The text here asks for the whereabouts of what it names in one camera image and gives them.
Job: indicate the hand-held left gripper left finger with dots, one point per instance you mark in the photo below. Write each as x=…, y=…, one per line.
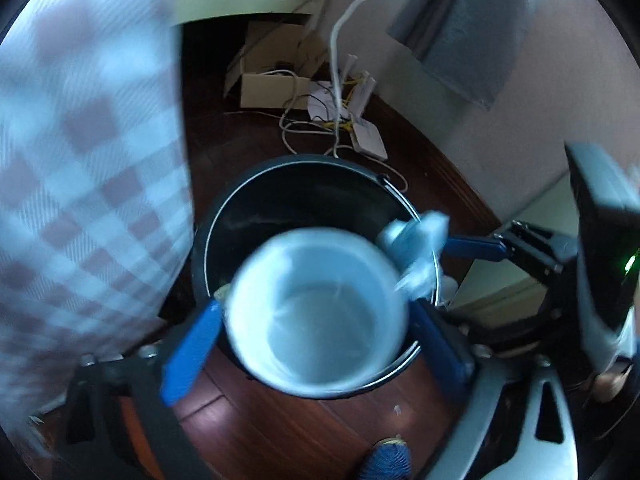
x=192, y=350

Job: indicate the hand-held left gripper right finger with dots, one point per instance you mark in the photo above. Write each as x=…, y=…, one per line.
x=442, y=355

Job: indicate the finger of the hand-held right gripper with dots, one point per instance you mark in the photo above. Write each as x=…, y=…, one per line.
x=505, y=332
x=475, y=249

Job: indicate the clear plastic bag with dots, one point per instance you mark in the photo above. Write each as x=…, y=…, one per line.
x=417, y=250

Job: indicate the white cup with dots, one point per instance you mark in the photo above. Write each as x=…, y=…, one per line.
x=320, y=310

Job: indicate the black round waste bin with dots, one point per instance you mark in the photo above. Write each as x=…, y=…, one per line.
x=300, y=195

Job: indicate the person's right hand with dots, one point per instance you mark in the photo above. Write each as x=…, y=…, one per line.
x=612, y=382

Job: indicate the blue knitted slipper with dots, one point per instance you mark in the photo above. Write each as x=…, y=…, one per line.
x=387, y=462

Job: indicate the pink white checkered tablecloth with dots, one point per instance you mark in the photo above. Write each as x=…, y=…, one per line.
x=85, y=170

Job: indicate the grey curtain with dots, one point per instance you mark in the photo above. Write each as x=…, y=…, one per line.
x=475, y=25

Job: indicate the open cardboard box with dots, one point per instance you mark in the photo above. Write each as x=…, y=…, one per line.
x=267, y=87

